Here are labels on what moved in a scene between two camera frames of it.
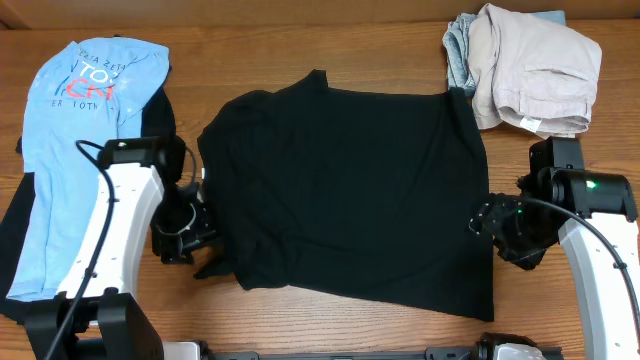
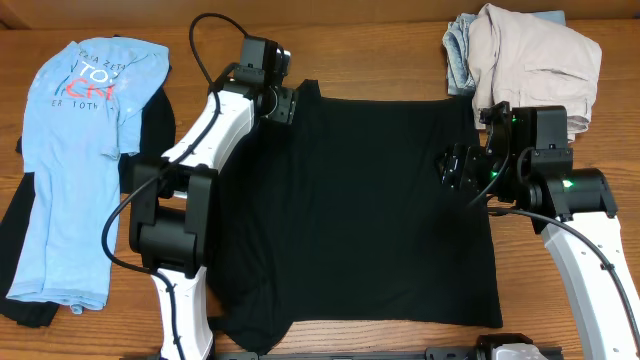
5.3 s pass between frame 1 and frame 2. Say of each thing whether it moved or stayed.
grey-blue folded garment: stayed
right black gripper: moved
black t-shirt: moved
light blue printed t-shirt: stayed
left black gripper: moved
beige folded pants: stayed
